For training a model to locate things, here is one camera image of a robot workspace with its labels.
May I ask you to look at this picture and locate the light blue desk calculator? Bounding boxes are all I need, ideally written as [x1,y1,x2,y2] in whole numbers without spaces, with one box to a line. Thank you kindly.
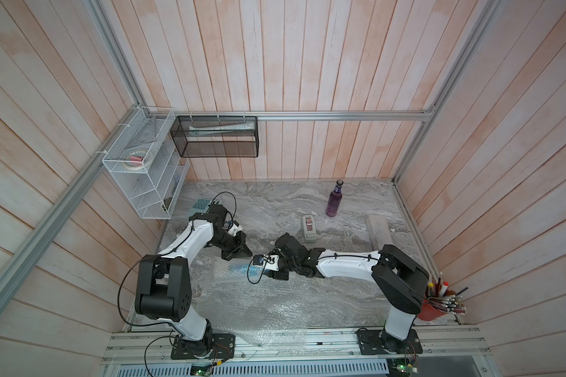
[189,197,222,216]

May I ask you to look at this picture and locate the blue bottle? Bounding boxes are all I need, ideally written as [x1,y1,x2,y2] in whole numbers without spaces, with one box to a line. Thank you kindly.
[229,264,260,276]

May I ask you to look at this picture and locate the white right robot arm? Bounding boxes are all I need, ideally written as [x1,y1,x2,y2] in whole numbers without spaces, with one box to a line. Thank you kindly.
[264,234,429,341]

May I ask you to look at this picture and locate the white mesh wall shelf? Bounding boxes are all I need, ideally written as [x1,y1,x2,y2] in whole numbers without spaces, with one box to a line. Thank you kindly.
[102,107,189,220]

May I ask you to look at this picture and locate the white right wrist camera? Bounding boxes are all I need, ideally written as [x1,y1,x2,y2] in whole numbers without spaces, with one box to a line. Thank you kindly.
[251,254,279,271]

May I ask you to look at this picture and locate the red pen cup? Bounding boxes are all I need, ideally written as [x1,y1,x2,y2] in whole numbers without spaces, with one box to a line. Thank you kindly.
[417,300,447,321]

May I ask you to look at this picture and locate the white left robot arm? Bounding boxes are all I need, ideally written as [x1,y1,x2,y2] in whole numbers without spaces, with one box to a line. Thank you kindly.
[135,204,252,342]

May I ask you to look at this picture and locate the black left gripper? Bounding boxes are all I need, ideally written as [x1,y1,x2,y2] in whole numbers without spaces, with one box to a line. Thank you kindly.
[208,230,253,261]

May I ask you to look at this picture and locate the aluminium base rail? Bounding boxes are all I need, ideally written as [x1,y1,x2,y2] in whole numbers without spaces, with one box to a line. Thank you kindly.
[98,325,501,376]

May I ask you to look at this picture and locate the black mesh wall basket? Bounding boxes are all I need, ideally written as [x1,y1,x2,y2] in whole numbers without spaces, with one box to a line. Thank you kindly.
[170,116,259,159]

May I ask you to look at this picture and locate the pens in cup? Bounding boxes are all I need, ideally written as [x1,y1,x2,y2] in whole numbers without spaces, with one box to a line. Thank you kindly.
[423,274,469,316]

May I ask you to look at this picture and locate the dark purple bottle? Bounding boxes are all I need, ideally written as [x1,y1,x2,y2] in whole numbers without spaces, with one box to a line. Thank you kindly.
[325,180,344,217]

